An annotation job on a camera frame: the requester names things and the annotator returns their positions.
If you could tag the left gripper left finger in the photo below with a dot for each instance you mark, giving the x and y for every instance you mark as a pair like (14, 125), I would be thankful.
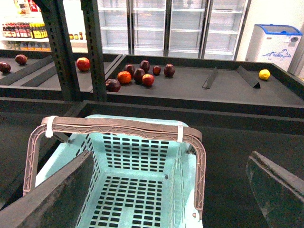
(56, 202)

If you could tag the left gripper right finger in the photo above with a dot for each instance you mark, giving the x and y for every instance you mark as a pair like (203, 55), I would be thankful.
(278, 193)

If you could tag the brown basket handle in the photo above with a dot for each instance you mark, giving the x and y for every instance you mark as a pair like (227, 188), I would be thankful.
(150, 131)

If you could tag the light blue plastic basket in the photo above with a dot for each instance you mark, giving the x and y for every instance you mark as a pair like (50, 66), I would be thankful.
(135, 183)

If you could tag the dark red apple front left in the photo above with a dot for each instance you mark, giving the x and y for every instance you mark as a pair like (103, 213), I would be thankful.
(112, 85)

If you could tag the dark red apple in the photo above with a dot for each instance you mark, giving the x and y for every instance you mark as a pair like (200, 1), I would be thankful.
(112, 85)
(169, 70)

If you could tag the dark red apple right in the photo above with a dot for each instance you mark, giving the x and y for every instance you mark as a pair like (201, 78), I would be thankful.
(169, 70)

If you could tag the white zip tie left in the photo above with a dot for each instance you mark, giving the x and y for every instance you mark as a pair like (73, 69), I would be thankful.
(49, 132)

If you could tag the white zip tie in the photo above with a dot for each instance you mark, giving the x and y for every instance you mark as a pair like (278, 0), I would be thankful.
(49, 132)
(180, 132)

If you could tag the black lower display tray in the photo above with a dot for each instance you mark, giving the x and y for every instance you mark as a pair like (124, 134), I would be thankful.
(229, 138)

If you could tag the black display tray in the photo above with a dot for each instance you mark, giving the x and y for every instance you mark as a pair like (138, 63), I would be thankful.
(281, 95)
(229, 138)
(37, 79)

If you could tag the triangular black divider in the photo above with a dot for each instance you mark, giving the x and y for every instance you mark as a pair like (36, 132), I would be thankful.
(248, 78)

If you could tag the black upper display tray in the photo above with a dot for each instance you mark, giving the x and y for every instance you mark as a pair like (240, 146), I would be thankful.
(281, 95)

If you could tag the white zip tie right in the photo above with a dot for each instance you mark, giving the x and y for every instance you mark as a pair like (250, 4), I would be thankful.
(180, 132)

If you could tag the yellow lemon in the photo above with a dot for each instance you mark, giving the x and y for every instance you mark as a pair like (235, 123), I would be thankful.
(264, 74)

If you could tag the black left display tray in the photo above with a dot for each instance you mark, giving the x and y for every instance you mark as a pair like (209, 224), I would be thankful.
(37, 79)

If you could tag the flat black divider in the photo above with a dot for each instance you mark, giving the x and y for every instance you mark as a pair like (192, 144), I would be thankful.
(211, 78)

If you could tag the orange fruit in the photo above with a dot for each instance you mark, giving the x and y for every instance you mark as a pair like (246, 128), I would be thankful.
(124, 77)

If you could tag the dark fruit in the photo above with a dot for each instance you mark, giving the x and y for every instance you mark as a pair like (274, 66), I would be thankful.
(21, 59)
(5, 67)

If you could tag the dark fruit far left upper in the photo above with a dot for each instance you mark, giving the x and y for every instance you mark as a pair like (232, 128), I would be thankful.
(21, 59)

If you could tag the white blue chest freezer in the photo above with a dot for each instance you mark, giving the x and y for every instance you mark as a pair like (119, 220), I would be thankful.
(273, 44)

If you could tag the dark plum back left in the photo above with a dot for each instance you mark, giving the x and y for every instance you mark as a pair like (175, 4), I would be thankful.
(129, 68)

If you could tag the dark plum back top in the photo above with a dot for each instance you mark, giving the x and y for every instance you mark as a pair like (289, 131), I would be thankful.
(145, 65)

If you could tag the small red plum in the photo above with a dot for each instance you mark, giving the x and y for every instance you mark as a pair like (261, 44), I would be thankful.
(156, 70)

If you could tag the white shelf with bottles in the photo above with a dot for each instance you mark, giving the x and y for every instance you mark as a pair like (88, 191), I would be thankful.
(22, 26)

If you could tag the glass door refrigerator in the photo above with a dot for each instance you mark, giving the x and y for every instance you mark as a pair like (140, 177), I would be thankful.
(206, 29)

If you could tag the red apple by post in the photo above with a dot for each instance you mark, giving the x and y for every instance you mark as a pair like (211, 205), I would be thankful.
(83, 64)

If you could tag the black perforated shelf post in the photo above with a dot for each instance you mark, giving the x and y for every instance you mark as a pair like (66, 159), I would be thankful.
(94, 47)

